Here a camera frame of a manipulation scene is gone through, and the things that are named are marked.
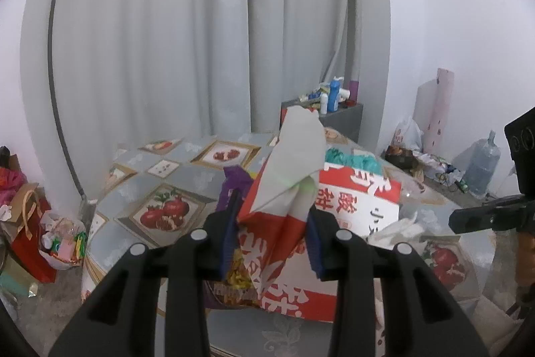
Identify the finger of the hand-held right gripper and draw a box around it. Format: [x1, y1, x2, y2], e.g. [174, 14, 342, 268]
[449, 194, 535, 235]

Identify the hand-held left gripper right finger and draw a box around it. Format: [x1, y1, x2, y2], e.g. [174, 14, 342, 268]
[307, 210, 490, 357]

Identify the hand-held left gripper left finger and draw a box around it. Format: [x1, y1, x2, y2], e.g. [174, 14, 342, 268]
[49, 190, 241, 357]

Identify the red white snack bag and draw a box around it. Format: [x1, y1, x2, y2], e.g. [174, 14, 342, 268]
[236, 106, 404, 323]

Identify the purple yellow snack packet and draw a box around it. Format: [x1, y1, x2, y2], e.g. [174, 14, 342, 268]
[208, 165, 262, 308]

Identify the teal plastic bag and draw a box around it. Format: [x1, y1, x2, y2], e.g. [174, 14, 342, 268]
[324, 147, 382, 174]

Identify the clear water jug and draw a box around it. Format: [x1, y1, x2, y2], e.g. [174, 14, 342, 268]
[461, 130, 501, 197]

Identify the clear plastic container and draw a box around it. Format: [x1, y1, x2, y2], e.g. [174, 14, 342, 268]
[398, 176, 425, 216]

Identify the white crumpled tissue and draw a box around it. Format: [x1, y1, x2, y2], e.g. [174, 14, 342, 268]
[367, 212, 426, 250]

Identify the round table with pomegranate cloth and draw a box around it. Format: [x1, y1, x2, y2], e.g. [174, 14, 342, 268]
[81, 132, 499, 357]

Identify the dark brown box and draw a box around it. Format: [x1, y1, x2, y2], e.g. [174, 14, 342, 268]
[384, 145, 419, 170]

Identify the white plastic bag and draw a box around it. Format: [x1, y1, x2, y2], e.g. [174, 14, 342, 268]
[392, 118, 424, 154]

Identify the grey cabinet box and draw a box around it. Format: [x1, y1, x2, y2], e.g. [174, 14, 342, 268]
[281, 100, 364, 141]

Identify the blue white lotion bottle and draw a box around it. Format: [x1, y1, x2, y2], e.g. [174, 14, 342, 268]
[328, 76, 344, 113]

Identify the white bag of rubbish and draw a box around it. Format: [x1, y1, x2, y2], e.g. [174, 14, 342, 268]
[39, 214, 89, 271]

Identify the red gift bag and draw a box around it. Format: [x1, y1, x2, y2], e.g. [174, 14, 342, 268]
[9, 182, 58, 283]

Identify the white curtain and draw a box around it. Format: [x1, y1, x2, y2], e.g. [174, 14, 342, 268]
[21, 0, 391, 190]

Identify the black curved pole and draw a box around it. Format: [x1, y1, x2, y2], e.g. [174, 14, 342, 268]
[47, 0, 91, 208]

